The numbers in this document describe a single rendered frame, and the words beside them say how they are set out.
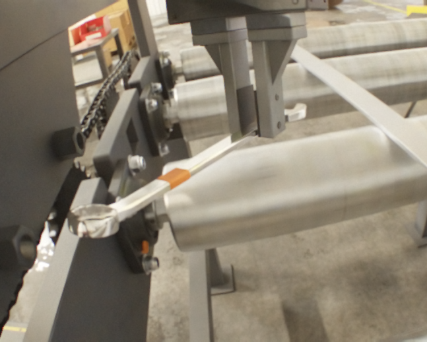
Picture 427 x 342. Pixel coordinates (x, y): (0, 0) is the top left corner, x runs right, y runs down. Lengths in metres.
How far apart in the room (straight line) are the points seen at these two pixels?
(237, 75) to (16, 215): 0.20
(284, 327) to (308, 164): 0.97
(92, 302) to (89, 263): 0.04
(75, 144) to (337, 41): 0.80
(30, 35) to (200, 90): 0.43
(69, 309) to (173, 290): 1.22
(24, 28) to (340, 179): 0.35
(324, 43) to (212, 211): 0.68
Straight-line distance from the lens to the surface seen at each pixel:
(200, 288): 1.04
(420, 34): 1.11
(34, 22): 0.32
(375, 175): 0.43
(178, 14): 0.31
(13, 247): 0.21
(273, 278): 1.46
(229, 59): 0.30
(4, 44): 0.27
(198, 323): 0.97
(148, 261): 0.45
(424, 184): 0.47
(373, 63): 0.73
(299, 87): 0.67
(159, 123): 0.68
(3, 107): 0.26
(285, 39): 0.27
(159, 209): 0.45
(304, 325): 1.32
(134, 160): 0.47
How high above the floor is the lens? 1.13
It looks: 31 degrees down
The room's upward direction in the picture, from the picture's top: 12 degrees counter-clockwise
